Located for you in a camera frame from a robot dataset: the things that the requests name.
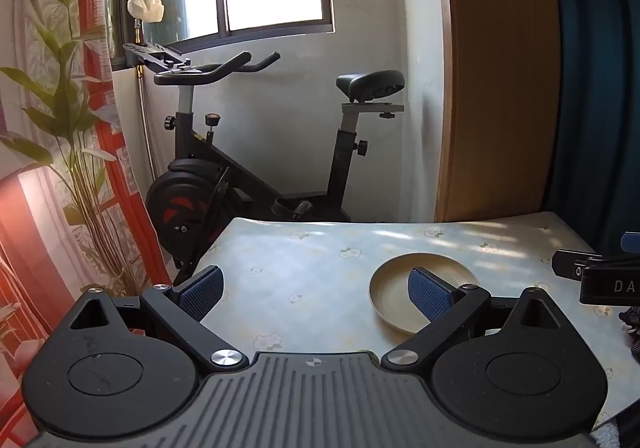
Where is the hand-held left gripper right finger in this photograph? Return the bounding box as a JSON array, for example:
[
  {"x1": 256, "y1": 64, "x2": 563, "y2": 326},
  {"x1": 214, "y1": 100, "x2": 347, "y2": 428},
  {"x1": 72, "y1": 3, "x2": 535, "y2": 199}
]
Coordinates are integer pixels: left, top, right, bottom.
[{"x1": 381, "y1": 268, "x2": 568, "y2": 373}]

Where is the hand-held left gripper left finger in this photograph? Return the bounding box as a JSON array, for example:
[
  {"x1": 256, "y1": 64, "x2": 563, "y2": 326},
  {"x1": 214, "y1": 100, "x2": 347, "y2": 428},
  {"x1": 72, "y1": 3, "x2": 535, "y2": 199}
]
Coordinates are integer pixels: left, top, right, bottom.
[{"x1": 67, "y1": 265, "x2": 248, "y2": 373}]

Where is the beige round plate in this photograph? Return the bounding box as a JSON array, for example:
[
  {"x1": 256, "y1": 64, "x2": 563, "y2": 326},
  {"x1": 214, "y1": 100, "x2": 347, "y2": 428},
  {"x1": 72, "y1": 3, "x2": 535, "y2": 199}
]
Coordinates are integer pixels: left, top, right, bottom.
[{"x1": 369, "y1": 253, "x2": 482, "y2": 337}]

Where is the wooden door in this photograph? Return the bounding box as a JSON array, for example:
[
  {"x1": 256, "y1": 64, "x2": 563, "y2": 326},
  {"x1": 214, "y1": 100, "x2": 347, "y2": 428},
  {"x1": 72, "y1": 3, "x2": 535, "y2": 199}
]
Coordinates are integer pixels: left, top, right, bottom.
[{"x1": 434, "y1": 0, "x2": 562, "y2": 223}]

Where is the white cloth-wrapped knob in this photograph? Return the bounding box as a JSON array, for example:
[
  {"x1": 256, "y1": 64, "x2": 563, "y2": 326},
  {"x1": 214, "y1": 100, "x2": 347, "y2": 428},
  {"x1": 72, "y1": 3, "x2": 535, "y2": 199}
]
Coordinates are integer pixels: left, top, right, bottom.
[{"x1": 127, "y1": 0, "x2": 166, "y2": 23}]

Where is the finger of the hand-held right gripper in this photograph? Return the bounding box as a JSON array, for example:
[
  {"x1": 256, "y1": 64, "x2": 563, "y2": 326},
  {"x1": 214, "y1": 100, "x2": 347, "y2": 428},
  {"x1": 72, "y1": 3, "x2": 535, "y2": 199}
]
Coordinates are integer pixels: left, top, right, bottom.
[{"x1": 552, "y1": 249, "x2": 603, "y2": 279}]

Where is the dark patterned cloth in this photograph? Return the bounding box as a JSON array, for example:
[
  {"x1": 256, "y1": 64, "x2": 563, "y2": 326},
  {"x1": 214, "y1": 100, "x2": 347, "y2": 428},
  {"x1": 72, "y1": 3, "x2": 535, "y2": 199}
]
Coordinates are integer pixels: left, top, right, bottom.
[{"x1": 619, "y1": 306, "x2": 640, "y2": 357}]

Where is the black exercise bike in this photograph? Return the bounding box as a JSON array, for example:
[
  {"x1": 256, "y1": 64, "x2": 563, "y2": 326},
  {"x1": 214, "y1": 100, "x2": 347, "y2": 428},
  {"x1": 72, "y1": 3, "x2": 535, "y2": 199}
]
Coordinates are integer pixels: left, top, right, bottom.
[{"x1": 122, "y1": 42, "x2": 406, "y2": 285}]

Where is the white fluffy towel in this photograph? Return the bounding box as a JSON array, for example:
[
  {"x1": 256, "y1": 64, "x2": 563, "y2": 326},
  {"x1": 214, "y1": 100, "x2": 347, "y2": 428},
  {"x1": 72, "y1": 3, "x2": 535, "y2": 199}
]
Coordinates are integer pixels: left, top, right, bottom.
[{"x1": 590, "y1": 420, "x2": 640, "y2": 448}]

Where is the metal pipe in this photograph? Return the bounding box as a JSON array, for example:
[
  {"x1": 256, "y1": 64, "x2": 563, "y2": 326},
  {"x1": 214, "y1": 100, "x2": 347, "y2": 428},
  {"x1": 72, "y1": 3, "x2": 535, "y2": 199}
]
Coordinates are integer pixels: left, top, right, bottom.
[{"x1": 133, "y1": 22, "x2": 157, "y2": 179}]

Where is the dark blue curtain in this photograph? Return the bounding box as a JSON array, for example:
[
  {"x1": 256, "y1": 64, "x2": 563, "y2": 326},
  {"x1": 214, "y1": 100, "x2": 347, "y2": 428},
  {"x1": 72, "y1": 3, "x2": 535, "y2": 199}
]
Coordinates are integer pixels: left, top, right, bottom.
[{"x1": 542, "y1": 0, "x2": 640, "y2": 256}]

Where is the printed plant curtain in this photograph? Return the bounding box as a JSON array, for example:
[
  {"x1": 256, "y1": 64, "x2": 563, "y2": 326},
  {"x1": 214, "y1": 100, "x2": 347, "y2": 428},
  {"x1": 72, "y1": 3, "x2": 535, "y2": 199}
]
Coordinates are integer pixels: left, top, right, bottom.
[{"x1": 0, "y1": 0, "x2": 173, "y2": 349}]

